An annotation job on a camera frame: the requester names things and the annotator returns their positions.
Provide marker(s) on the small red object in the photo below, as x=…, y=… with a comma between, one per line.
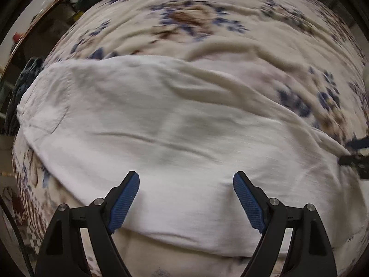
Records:
x=18, y=37

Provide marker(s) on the dark blue cloth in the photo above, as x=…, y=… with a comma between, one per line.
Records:
x=27, y=83

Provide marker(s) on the white pants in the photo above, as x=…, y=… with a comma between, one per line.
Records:
x=173, y=135

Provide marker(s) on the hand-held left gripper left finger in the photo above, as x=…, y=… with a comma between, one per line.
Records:
x=126, y=202

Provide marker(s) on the floral blanket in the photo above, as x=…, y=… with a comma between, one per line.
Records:
x=201, y=34

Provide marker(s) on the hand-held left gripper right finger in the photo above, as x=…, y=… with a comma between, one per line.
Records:
x=248, y=205

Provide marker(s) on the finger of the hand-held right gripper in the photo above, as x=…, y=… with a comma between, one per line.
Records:
x=350, y=160
x=359, y=143

